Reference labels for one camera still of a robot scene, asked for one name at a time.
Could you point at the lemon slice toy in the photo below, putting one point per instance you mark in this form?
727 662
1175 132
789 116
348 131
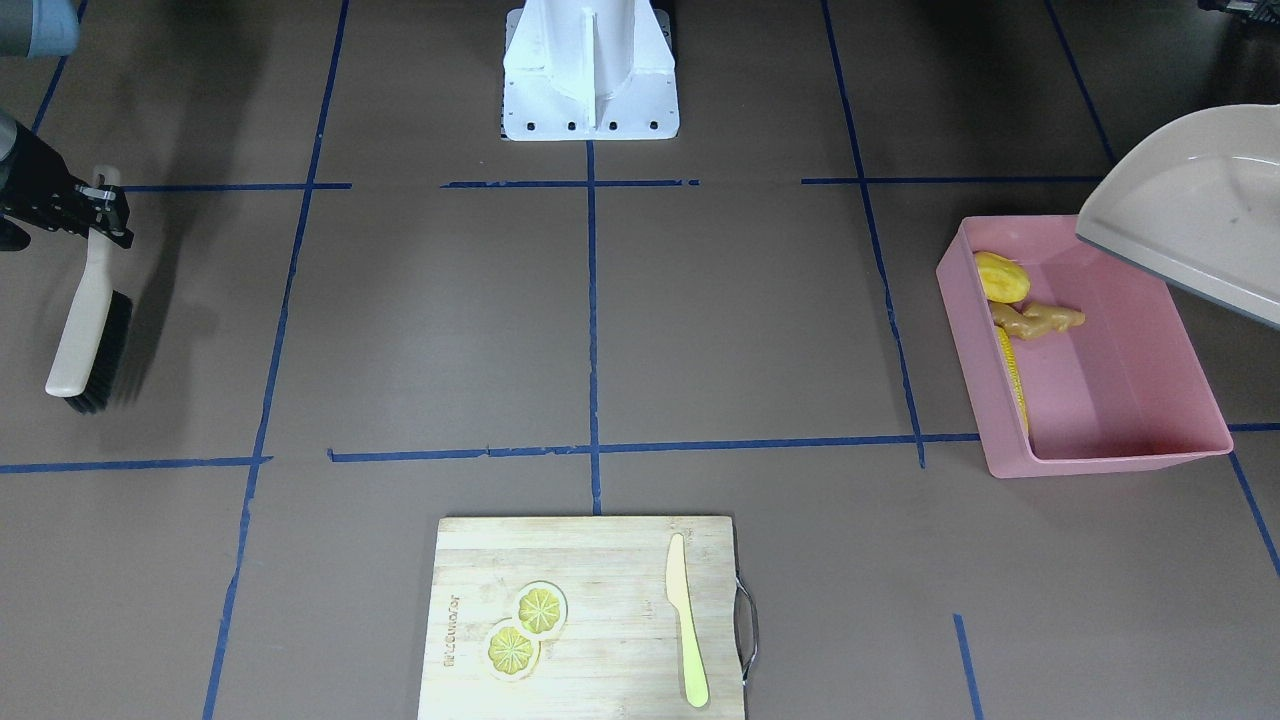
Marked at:
510 653
541 610

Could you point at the yellow-green plastic knife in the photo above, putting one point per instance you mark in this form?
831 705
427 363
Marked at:
693 675

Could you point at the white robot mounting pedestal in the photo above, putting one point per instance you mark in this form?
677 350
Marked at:
590 71

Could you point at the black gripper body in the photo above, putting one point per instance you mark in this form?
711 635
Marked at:
42 180

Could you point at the yellow corn cob toy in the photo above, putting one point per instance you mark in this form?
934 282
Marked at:
1014 376

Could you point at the yellow potato toy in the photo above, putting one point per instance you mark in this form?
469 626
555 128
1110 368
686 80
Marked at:
1002 280

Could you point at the wooden cutting board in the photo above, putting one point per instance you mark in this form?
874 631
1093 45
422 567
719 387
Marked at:
616 656

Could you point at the beige hand brush black bristles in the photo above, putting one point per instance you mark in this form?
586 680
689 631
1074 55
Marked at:
93 340

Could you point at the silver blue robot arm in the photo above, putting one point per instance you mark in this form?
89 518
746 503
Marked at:
38 29

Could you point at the pink plastic bin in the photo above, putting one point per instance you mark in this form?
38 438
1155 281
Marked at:
1125 391

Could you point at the yellow ginger root toy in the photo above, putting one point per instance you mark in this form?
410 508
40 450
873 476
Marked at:
1035 320

